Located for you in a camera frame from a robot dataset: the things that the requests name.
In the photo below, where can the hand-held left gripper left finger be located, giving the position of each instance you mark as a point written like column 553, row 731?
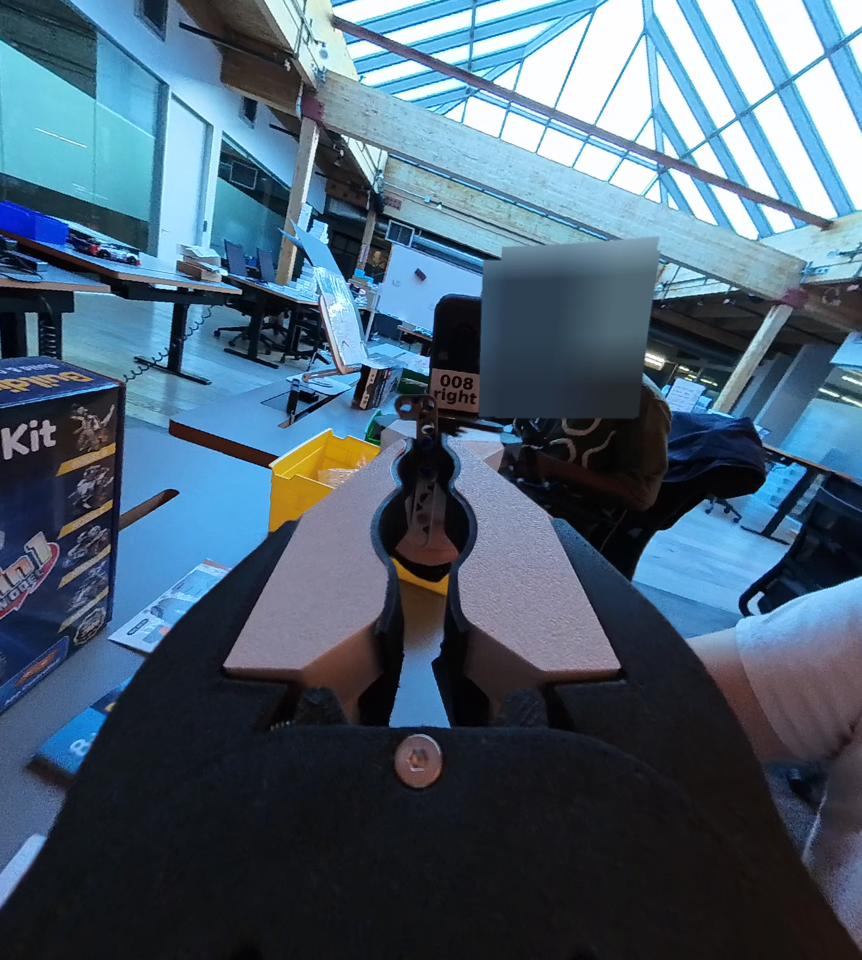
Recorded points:
column 311, row 600

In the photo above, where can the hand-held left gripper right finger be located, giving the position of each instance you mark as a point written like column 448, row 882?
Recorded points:
column 536, row 600

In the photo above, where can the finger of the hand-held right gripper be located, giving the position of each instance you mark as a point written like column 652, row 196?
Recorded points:
column 397, row 433
column 485, row 452

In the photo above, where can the dark grey angled beam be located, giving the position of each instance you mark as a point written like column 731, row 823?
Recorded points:
column 422, row 435

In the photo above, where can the person's right forearm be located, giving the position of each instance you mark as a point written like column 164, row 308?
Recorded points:
column 727, row 690

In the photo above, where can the grey desk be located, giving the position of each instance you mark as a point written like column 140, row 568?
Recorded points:
column 198, row 525

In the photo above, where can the person's right hand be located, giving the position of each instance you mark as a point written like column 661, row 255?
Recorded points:
column 438, row 547

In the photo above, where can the green storage bin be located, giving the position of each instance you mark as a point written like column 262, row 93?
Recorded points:
column 374, row 427

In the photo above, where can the black white small box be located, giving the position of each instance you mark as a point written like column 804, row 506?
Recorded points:
column 374, row 384

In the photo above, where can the whiteboard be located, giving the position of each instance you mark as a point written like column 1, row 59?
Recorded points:
column 423, row 289

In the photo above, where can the clear plastic bags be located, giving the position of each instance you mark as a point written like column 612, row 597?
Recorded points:
column 341, row 476

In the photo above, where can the black tablet stand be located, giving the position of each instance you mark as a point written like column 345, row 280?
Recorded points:
column 307, row 397

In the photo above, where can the yellow storage bin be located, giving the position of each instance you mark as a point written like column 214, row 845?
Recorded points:
column 303, row 487

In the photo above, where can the leaning cardboard board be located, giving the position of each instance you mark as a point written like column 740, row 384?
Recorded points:
column 342, row 315

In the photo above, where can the sticker sheet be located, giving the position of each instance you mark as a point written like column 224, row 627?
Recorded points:
column 168, row 607

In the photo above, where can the dark laptop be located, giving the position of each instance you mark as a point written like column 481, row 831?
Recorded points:
column 266, row 265
column 236, row 259

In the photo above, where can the dark blue jacket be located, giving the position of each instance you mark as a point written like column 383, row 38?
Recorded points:
column 708, row 465

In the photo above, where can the blue manual booklet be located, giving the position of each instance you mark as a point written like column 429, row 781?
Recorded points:
column 78, row 735

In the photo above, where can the blue toy box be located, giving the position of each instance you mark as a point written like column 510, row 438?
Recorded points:
column 26, row 562

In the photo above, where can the black mesh chair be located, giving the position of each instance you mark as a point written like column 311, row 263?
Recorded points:
column 828, row 540

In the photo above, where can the person's white t-shirt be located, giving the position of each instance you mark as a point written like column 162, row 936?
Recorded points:
column 835, row 712

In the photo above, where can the white toy car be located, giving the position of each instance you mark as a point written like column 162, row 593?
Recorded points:
column 105, row 247

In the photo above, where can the blue storage bin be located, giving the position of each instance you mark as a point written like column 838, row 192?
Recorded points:
column 15, row 217

